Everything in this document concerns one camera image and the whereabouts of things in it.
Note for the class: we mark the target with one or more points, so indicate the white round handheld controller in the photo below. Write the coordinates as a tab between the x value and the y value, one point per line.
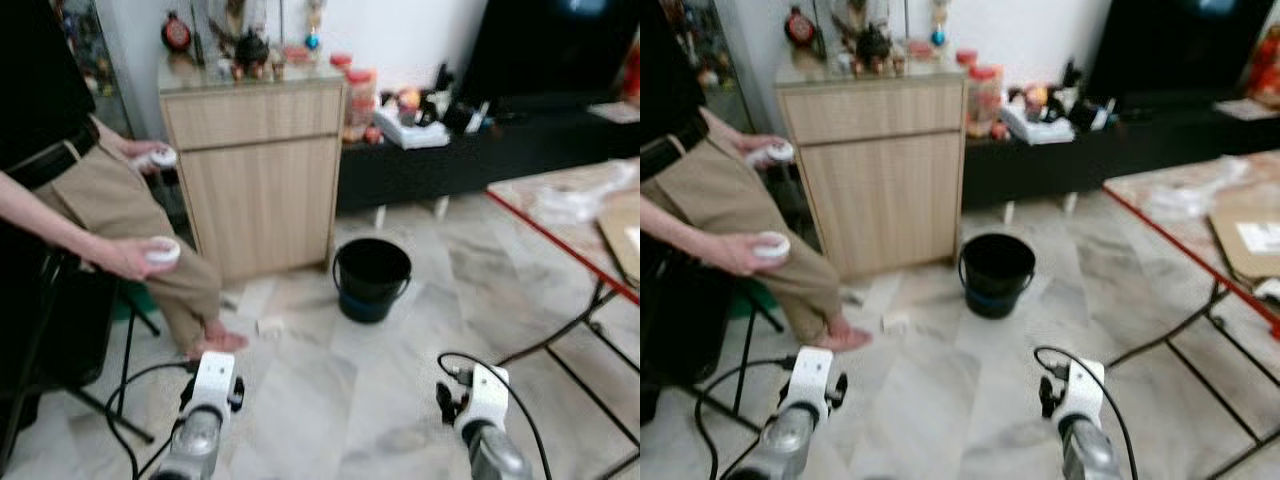
163	157
163	251
772	247
782	153

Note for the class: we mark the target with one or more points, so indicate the person's right forearm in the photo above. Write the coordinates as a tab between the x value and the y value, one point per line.
690	228
50	215

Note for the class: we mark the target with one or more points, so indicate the person's right hand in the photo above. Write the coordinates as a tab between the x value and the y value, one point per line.
738	255
125	258

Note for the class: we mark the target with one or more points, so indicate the person's left hand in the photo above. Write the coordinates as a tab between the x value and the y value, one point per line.
138	157
757	153

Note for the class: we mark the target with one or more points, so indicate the green plastic object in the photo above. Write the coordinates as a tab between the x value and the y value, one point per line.
124	302
755	300

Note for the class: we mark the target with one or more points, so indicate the black bucket blue band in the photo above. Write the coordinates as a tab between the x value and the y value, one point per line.
372	290
997	285

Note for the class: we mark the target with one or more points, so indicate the black chair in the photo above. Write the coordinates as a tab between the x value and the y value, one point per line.
680	320
60	320

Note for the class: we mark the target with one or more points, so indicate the light wooden cabinet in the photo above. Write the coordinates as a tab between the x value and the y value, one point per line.
880	190
260	190

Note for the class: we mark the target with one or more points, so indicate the marble top folding table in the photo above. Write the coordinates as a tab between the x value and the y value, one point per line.
1185	235
580	238

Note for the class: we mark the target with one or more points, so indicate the person black shirt beige trousers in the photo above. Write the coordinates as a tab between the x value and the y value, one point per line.
730	200
110	200

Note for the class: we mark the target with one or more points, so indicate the brown cardboard envelope white label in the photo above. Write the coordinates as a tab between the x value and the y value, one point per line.
622	250
1235	262

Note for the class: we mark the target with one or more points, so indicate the clear plastic bag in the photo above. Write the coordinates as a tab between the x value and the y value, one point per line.
575	203
1185	200

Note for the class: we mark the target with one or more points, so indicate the black tv console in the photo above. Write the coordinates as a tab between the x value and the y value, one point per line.
480	160
1100	160

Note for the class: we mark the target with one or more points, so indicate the white flat box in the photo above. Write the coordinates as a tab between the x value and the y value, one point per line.
410	132
1035	128

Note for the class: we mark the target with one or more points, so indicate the black gadget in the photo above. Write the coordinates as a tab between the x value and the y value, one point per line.
460	118
1085	113

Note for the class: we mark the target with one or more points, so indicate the colourful small toy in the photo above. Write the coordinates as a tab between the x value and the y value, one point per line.
409	103
1035	98

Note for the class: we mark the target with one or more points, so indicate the tall jar with red lid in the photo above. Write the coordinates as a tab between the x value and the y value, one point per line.
360	105
984	100

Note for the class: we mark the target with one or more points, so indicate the flat white booklet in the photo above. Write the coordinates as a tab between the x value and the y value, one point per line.
1245	108
615	112

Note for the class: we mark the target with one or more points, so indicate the black teapot figurine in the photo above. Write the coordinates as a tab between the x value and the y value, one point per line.
875	47
251	52

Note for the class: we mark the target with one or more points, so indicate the small jar with red lid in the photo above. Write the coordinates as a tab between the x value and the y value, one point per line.
966	58
341	62

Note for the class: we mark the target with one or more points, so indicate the glass display cabinet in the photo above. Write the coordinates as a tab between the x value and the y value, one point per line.
725	60
95	60

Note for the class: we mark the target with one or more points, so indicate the blue ball ornament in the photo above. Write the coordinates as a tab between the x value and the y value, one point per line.
312	41
937	37

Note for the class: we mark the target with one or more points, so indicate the red round hanging ornament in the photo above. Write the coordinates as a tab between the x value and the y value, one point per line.
800	28
177	33

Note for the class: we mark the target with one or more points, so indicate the black television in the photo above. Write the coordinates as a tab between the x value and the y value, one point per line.
1170	50
540	50

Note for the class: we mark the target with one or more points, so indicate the red festive ornament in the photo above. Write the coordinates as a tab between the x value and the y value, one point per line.
631	72
1265	70

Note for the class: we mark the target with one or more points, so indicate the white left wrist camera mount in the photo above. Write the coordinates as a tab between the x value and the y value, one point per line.
215	380
810	375

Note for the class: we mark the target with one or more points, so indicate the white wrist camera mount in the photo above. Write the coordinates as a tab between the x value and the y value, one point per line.
1083	388
487	395
810	375
215	380

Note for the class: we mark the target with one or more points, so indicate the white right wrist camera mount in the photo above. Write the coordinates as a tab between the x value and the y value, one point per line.
487	395
1083	388

